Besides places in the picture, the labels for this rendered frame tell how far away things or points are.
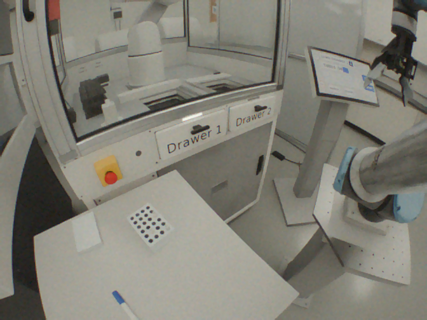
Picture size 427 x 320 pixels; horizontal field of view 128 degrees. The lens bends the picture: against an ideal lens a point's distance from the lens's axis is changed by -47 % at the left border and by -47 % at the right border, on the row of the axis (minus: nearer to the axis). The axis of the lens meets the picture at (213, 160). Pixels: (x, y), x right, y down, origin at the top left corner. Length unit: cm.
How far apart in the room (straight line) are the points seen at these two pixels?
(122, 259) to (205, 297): 24
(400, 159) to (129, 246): 60
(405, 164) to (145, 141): 63
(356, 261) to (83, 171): 86
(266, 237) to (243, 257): 94
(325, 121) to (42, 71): 135
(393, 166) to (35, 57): 70
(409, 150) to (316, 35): 195
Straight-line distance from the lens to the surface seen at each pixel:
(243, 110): 82
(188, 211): 59
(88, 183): 67
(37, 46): 54
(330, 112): 127
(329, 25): 210
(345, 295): 152
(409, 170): 25
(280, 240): 146
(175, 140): 66
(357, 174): 42
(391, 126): 337
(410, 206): 51
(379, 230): 75
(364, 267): 65
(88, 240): 62
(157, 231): 52
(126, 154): 63
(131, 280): 53
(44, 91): 55
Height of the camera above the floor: 123
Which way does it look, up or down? 39 degrees down
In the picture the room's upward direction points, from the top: straight up
